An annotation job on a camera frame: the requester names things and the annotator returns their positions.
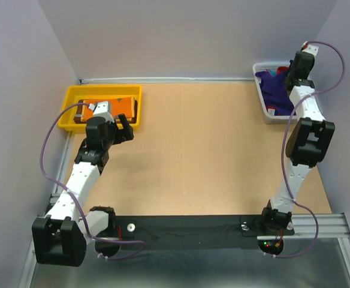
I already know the orange towel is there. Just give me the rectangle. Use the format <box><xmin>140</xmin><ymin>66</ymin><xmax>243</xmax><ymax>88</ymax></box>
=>
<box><xmin>79</xmin><ymin>96</ymin><xmax>135</xmax><ymax>122</ymax></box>

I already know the brown towel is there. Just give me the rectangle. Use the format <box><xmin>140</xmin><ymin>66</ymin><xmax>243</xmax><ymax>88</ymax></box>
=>
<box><xmin>74</xmin><ymin>99</ymin><xmax>138</xmax><ymax>124</ymax></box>

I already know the purple towel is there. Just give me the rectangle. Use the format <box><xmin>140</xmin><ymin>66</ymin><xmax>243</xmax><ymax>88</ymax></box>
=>
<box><xmin>255</xmin><ymin>71</ymin><xmax>294</xmax><ymax>116</ymax></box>

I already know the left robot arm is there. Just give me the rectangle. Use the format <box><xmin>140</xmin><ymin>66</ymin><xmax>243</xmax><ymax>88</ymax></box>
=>
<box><xmin>32</xmin><ymin>114</ymin><xmax>134</xmax><ymax>267</ymax></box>

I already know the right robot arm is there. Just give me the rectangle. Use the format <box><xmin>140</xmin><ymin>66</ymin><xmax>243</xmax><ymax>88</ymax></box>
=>
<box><xmin>259</xmin><ymin>48</ymin><xmax>335</xmax><ymax>234</ymax></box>

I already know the red blue towel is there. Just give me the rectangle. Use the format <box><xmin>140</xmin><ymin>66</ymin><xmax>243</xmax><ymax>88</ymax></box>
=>
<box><xmin>266</xmin><ymin>66</ymin><xmax>288</xmax><ymax>77</ymax></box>

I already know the white plastic basket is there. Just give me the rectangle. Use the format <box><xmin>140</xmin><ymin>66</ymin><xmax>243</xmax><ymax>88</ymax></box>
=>
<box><xmin>252</xmin><ymin>62</ymin><xmax>289</xmax><ymax>124</ymax></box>

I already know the yellow plastic tray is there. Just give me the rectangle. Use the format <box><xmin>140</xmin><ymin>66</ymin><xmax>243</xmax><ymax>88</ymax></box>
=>
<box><xmin>58</xmin><ymin>85</ymin><xmax>143</xmax><ymax>134</ymax></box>

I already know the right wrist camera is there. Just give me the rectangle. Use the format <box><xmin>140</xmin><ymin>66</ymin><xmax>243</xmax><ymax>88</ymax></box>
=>
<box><xmin>301</xmin><ymin>42</ymin><xmax>319</xmax><ymax>58</ymax></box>

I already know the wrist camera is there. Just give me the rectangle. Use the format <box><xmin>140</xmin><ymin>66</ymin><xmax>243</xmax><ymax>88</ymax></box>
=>
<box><xmin>88</xmin><ymin>101</ymin><xmax>114</xmax><ymax>123</ymax></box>
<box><xmin>301</xmin><ymin>42</ymin><xmax>319</xmax><ymax>58</ymax></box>

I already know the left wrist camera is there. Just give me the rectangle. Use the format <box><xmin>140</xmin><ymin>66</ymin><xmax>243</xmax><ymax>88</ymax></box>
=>
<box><xmin>88</xmin><ymin>101</ymin><xmax>114</xmax><ymax>123</ymax></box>

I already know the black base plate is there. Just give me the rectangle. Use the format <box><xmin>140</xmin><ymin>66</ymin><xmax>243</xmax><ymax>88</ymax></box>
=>
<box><xmin>82</xmin><ymin>214</ymin><xmax>295</xmax><ymax>259</ymax></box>

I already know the aluminium frame rail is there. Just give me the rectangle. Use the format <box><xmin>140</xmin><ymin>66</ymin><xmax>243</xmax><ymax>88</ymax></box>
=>
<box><xmin>31</xmin><ymin>211</ymin><xmax>350</xmax><ymax>241</ymax></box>

